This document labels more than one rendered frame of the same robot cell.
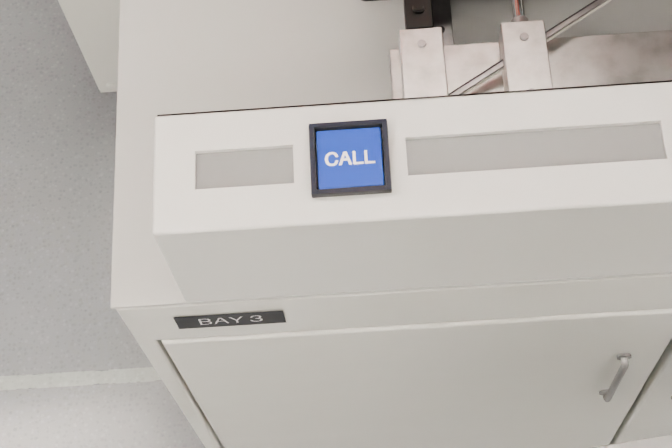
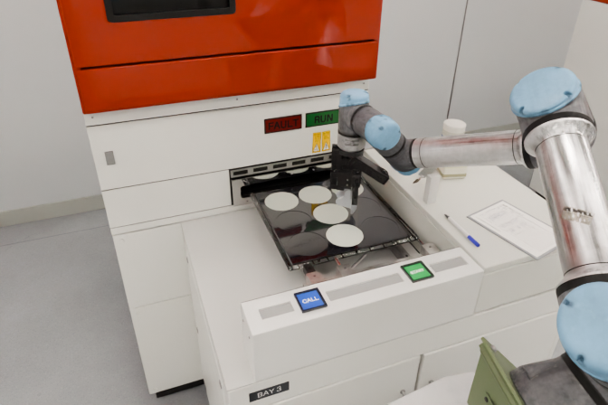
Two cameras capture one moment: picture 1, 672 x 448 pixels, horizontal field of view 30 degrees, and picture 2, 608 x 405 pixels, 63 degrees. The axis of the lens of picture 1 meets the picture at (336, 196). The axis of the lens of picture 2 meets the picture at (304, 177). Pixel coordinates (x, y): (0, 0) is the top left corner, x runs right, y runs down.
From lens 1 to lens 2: 0.44 m
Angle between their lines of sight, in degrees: 38
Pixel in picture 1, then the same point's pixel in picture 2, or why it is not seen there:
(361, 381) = not seen: outside the picture
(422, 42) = (315, 275)
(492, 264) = (360, 336)
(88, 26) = (149, 358)
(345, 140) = (307, 296)
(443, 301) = (344, 364)
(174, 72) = (227, 312)
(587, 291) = (389, 349)
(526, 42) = (346, 269)
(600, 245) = (393, 319)
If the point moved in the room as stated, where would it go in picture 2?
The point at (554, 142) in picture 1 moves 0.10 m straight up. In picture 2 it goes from (370, 284) to (374, 249)
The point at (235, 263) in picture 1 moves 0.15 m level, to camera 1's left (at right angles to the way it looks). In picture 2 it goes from (277, 350) to (204, 376)
